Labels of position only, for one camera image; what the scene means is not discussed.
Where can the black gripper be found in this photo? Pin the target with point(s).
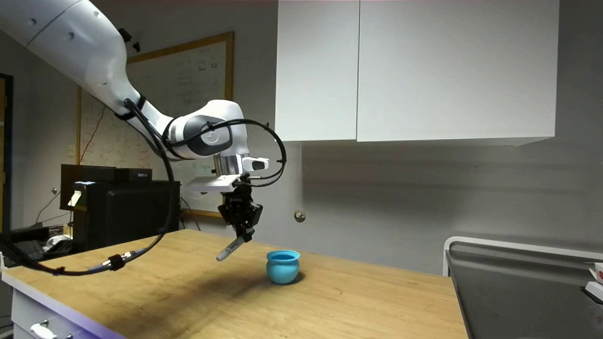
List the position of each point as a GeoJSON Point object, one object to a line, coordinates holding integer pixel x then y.
{"type": "Point", "coordinates": [242, 212]}

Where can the white wall cabinet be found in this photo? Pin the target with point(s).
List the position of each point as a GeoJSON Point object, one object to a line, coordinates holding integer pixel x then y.
{"type": "Point", "coordinates": [417, 71]}

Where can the wooden framed whiteboard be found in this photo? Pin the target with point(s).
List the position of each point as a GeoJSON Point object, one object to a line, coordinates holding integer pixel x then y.
{"type": "Point", "coordinates": [176, 80]}

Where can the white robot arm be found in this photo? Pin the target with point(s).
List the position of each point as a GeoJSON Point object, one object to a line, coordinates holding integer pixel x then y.
{"type": "Point", "coordinates": [76, 39]}

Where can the green grey pen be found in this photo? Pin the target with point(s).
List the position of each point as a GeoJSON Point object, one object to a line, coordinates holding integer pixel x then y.
{"type": "Point", "coordinates": [231, 250]}

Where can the black box device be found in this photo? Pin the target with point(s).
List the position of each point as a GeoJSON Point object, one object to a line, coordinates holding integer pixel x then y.
{"type": "Point", "coordinates": [118, 205]}

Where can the small round wall knob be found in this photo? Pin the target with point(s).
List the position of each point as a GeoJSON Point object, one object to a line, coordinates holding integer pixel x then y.
{"type": "Point", "coordinates": [298, 216]}

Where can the small blue bowl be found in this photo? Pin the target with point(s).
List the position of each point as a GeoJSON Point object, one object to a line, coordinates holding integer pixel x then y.
{"type": "Point", "coordinates": [283, 267]}

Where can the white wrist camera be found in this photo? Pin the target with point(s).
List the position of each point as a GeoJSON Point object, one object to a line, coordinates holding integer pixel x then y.
{"type": "Point", "coordinates": [240, 165]}

